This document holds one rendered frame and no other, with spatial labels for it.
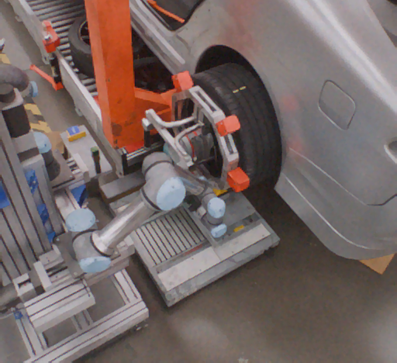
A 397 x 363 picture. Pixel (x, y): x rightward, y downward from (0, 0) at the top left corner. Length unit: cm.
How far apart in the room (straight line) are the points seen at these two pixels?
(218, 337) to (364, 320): 88
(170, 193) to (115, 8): 98
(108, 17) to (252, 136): 87
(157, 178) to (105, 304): 114
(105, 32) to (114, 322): 146
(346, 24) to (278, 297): 174
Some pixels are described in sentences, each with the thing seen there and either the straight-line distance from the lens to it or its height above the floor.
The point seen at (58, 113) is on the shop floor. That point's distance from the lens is 388.
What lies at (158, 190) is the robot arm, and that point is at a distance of 166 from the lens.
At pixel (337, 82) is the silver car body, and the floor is 156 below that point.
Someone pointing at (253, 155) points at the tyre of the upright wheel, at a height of 98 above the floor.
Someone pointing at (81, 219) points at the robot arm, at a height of 105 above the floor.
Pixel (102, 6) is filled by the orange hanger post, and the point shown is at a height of 148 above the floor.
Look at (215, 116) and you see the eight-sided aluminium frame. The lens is 218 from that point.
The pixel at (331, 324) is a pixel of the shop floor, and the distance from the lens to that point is 297.
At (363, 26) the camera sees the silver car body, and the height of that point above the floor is 173.
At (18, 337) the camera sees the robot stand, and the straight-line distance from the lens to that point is 268.
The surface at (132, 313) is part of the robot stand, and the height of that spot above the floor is 23.
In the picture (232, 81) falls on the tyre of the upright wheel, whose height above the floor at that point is 118.
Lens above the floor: 263
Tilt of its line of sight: 50 degrees down
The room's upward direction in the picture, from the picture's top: 5 degrees clockwise
